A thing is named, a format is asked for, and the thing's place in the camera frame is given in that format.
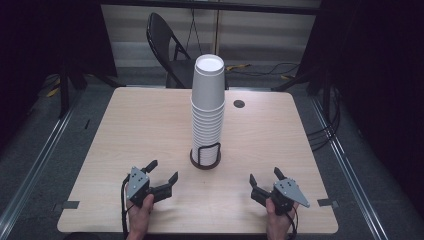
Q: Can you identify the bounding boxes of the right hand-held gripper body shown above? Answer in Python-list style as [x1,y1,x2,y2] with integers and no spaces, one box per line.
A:
[265,177,311,216]

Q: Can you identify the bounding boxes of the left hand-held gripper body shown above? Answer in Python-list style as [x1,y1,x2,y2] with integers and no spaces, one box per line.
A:
[127,166,156,209]

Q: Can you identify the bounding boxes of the black wire cup holder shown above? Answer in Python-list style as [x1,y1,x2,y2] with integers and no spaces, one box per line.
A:
[189,142,223,171]

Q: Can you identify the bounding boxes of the person's right hand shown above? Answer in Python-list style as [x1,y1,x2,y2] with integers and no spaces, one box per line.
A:
[265,197,300,240]

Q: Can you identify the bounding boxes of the person's left hand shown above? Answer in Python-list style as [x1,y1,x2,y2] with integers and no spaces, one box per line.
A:
[125,185,156,237]

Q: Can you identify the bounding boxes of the black stand leg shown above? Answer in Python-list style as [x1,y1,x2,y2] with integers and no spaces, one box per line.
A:
[270,70,322,93]

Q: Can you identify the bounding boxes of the black stand legs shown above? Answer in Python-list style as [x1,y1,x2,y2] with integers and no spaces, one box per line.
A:
[57,64,125,120]

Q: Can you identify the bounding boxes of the black folding chair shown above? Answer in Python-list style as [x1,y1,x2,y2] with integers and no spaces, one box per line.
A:
[145,12,231,90]

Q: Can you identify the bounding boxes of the dark curtain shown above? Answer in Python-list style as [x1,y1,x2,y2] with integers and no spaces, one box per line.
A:
[0,0,118,151]
[295,0,424,211]

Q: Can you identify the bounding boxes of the left hand-held gripper cable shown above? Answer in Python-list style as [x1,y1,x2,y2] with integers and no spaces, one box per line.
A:
[120,173,132,240]

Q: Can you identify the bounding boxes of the hand-held gripper cable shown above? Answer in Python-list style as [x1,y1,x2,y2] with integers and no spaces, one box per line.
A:
[120,173,132,240]
[285,203,299,240]

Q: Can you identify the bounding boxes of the right hand-held gripper cable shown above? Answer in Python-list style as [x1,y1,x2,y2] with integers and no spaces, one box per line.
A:
[285,203,299,240]

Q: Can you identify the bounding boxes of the bundle of black floor cables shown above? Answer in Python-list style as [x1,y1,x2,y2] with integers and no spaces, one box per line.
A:
[305,84,344,153]

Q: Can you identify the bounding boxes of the metal floor rail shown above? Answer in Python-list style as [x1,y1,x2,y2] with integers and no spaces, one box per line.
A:
[309,95,390,240]
[0,96,81,236]

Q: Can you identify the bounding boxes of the thin black floor cable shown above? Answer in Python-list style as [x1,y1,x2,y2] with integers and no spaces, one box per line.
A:
[229,61,301,78]

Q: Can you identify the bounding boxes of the yellow floor cable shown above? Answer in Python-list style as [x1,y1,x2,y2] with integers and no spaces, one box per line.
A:
[225,63,252,72]

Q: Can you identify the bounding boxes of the hanging black cable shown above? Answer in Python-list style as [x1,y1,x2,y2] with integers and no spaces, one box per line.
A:
[185,7,203,56]

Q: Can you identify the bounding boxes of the black horizontal frame bar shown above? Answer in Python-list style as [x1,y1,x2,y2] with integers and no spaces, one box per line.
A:
[99,0,324,16]

